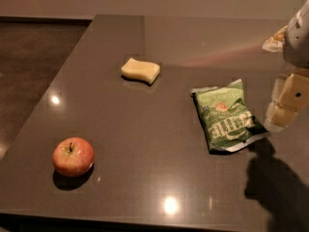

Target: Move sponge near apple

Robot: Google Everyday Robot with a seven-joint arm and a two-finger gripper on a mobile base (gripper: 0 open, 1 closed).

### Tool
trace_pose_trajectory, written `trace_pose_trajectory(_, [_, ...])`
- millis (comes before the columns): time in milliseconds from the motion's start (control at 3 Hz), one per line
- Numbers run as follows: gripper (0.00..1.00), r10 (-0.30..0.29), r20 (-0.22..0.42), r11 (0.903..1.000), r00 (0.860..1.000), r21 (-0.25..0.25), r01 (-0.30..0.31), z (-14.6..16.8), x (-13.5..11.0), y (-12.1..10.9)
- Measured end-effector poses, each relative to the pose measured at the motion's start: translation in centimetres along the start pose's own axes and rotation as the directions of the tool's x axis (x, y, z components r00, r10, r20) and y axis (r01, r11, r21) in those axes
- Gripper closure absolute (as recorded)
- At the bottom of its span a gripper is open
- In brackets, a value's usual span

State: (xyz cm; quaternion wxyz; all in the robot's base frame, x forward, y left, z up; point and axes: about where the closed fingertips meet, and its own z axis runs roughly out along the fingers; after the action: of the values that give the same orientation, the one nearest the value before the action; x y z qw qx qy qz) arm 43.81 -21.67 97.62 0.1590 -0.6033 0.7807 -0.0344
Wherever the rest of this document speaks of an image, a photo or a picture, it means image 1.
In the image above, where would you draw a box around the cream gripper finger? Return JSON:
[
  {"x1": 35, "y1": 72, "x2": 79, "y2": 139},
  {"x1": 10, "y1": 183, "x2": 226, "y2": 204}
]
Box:
[
  {"x1": 262, "y1": 26, "x2": 288, "y2": 53},
  {"x1": 265, "y1": 72, "x2": 309, "y2": 132}
]

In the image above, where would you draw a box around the yellow sponge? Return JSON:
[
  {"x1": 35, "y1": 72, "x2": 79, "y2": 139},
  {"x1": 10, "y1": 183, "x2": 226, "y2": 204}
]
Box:
[{"x1": 121, "y1": 58, "x2": 160, "y2": 85}]

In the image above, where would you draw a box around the red yellow apple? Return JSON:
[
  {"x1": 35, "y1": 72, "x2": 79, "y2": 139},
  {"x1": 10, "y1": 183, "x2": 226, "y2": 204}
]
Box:
[{"x1": 52, "y1": 137, "x2": 95, "y2": 177}]

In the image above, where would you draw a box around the green chip bag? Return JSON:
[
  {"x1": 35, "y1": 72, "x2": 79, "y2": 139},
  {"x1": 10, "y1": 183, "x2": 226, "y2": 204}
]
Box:
[{"x1": 190, "y1": 79, "x2": 269, "y2": 154}]

